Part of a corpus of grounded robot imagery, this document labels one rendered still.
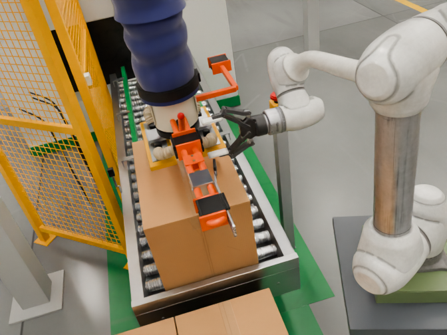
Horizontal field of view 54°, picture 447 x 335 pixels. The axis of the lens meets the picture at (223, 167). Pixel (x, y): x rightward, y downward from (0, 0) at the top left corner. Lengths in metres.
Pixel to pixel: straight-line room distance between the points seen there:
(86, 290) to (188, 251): 1.21
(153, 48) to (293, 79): 0.47
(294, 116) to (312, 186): 1.65
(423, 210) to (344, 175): 1.82
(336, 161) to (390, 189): 2.17
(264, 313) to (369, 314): 0.43
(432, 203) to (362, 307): 0.41
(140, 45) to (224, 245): 0.81
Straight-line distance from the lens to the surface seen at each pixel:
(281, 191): 2.35
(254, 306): 1.81
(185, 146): 1.42
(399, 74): 0.94
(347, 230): 1.77
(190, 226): 1.62
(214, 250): 1.74
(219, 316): 1.80
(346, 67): 1.32
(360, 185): 3.12
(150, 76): 1.52
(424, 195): 1.44
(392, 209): 1.21
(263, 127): 1.47
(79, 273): 2.92
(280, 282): 1.94
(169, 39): 1.47
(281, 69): 1.50
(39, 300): 2.84
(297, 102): 1.50
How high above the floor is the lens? 2.03
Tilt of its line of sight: 37 degrees down
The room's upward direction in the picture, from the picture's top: 10 degrees counter-clockwise
